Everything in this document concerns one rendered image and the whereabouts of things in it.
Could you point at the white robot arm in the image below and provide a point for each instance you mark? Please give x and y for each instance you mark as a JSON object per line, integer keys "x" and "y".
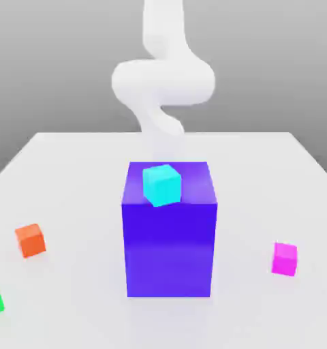
{"x": 163, "y": 81}

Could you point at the small cyan cube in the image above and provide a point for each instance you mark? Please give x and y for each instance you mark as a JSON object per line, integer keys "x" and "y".
{"x": 162, "y": 186}

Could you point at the small magenta cube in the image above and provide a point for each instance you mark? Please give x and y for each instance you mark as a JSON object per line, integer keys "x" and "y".
{"x": 284, "y": 259}

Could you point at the small orange cube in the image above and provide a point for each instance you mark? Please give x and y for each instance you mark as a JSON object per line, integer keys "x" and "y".
{"x": 30, "y": 241}

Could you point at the large purple box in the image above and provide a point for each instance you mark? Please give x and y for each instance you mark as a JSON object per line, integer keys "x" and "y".
{"x": 169, "y": 245}

